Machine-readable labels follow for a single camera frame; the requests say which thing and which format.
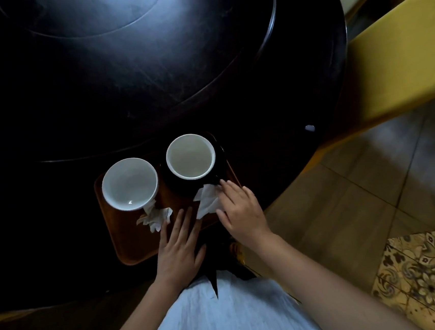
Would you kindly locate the person's right hand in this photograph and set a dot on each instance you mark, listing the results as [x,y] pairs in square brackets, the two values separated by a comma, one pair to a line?
[246,221]

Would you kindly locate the person's left hand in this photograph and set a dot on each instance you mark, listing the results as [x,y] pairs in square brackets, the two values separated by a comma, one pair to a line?
[178,257]

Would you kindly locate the person's left thumb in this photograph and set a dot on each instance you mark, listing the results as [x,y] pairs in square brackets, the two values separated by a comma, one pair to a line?
[201,256]

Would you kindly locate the person's right thumb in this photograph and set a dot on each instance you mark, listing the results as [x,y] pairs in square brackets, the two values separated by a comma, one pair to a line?
[224,220]

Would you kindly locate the person's left middle finger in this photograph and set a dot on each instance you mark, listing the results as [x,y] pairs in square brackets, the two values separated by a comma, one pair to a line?
[188,223]

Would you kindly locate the person's left little finger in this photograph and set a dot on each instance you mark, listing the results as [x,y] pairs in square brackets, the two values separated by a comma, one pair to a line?
[163,237]

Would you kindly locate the person's right middle finger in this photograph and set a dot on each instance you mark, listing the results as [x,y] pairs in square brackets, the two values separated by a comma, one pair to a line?
[238,194]

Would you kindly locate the white paper tissue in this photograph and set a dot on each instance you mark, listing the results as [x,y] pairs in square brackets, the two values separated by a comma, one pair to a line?
[206,200]
[156,218]

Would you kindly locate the person's right forearm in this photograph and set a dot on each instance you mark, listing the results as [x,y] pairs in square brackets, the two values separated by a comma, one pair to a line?
[329,294]

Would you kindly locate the person's left forearm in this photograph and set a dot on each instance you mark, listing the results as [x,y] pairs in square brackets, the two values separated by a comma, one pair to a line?
[135,324]

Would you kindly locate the crumpled white paper tissue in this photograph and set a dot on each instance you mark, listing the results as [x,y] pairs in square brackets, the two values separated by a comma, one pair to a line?
[156,218]

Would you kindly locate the brown wooden tray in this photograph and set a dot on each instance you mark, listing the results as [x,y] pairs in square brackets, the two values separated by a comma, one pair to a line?
[132,240]

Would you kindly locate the black saucer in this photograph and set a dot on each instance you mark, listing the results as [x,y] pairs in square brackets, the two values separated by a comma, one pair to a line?
[173,184]

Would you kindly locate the white ceramic cup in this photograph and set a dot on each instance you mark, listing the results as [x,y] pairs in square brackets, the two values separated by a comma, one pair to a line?
[190,157]

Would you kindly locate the white ceramic bowl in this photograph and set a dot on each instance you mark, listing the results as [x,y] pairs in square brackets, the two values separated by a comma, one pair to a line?
[129,183]

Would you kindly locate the person's white garment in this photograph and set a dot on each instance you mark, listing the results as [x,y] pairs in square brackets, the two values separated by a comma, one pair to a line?
[232,315]

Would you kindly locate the dark round turntable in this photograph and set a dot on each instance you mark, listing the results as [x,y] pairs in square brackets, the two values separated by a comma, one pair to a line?
[128,71]

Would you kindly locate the yellow chair cover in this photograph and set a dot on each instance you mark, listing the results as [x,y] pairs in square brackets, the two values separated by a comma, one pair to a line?
[395,61]

